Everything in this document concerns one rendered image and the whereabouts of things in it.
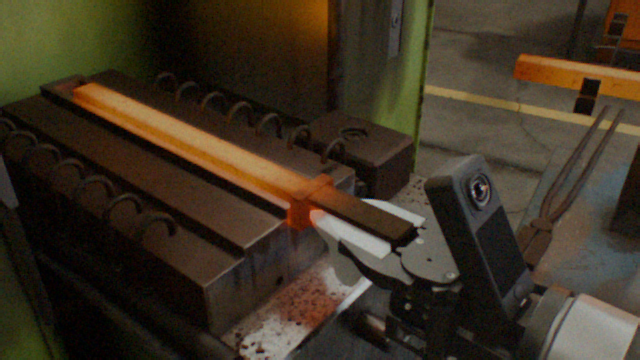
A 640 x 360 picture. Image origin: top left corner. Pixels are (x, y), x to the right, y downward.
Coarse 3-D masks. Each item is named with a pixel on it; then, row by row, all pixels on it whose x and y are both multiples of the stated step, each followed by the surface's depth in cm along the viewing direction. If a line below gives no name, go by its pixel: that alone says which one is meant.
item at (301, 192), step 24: (96, 96) 66; (120, 96) 66; (144, 120) 61; (168, 120) 61; (192, 144) 57; (216, 144) 57; (240, 168) 53; (264, 168) 53; (288, 192) 50; (312, 192) 49; (336, 192) 49; (336, 216) 47; (360, 216) 46; (384, 216) 46; (384, 240) 44
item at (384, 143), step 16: (336, 112) 69; (320, 128) 66; (336, 128) 66; (352, 128) 66; (368, 128) 66; (384, 128) 66; (304, 144) 64; (320, 144) 63; (352, 144) 63; (368, 144) 63; (384, 144) 63; (400, 144) 63; (336, 160) 62; (352, 160) 61; (368, 160) 60; (384, 160) 60; (400, 160) 63; (368, 176) 60; (384, 176) 61; (400, 176) 65; (368, 192) 61; (384, 192) 63
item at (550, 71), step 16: (528, 64) 68; (544, 64) 67; (560, 64) 67; (576, 64) 67; (528, 80) 69; (544, 80) 68; (560, 80) 67; (576, 80) 66; (608, 80) 64; (624, 80) 64; (624, 96) 64
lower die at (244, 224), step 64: (0, 128) 66; (64, 128) 63; (128, 128) 61; (64, 192) 55; (128, 192) 55; (192, 192) 53; (256, 192) 51; (128, 256) 51; (192, 256) 47; (256, 256) 48
